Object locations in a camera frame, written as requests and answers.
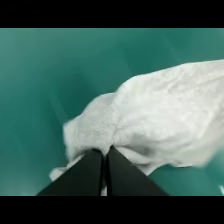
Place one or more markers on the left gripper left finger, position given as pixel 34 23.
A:
pixel 83 178

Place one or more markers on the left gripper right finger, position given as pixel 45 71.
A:
pixel 128 178

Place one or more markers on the white garment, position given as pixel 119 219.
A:
pixel 160 120

